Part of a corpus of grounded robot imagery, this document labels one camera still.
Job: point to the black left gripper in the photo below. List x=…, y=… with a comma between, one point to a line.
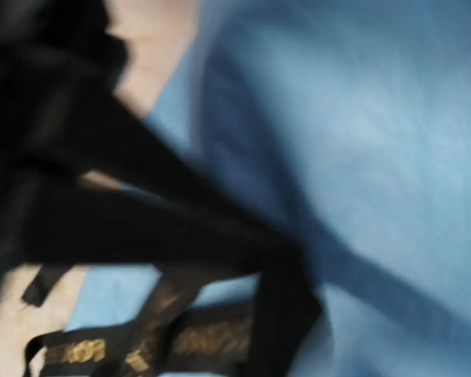
x=59, y=118

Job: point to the black printed ribbon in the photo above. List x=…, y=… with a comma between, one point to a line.
x=232, y=296

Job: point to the blue wrapping paper sheet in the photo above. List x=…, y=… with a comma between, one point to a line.
x=347, y=124

